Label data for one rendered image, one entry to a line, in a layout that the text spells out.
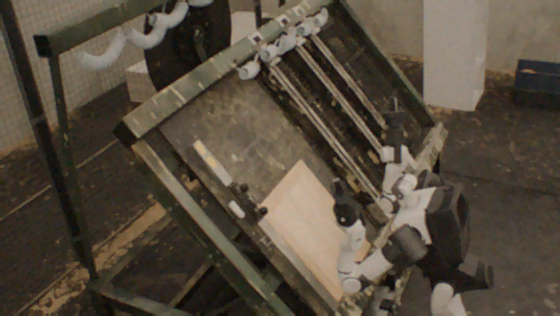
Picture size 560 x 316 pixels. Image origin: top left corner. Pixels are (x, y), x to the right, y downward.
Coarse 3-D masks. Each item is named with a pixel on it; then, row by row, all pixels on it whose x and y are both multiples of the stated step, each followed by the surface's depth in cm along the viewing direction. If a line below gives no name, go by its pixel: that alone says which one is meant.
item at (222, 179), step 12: (204, 156) 230; (204, 168) 232; (216, 168) 232; (216, 180) 233; (228, 180) 234; (228, 192) 233; (240, 204) 233; (264, 228) 235; (276, 240) 237; (276, 252) 238; (288, 252) 238; (288, 264) 238; (300, 264) 240; (300, 276) 239; (312, 276) 241; (312, 288) 239; (324, 288) 242; (324, 300) 240
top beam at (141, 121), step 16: (304, 0) 327; (320, 0) 339; (288, 16) 307; (272, 32) 290; (240, 48) 267; (208, 64) 247; (224, 64) 254; (240, 64) 264; (192, 80) 236; (208, 80) 242; (160, 96) 220; (176, 96) 226; (192, 96) 232; (144, 112) 211; (160, 112) 217; (128, 128) 204; (144, 128) 208; (128, 144) 208
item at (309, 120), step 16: (256, 32) 279; (272, 64) 276; (272, 80) 282; (288, 96) 282; (304, 112) 283; (320, 128) 285; (320, 144) 288; (336, 144) 288; (336, 160) 289; (352, 176) 289; (368, 192) 289; (368, 208) 294
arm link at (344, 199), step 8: (344, 184) 203; (344, 192) 200; (336, 200) 198; (344, 200) 198; (352, 200) 207; (336, 208) 204; (344, 208) 200; (352, 208) 204; (336, 216) 205; (344, 216) 203; (352, 216) 204
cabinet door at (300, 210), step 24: (288, 192) 257; (312, 192) 269; (264, 216) 241; (288, 216) 251; (312, 216) 261; (288, 240) 244; (312, 240) 254; (336, 240) 265; (312, 264) 247; (336, 288) 251
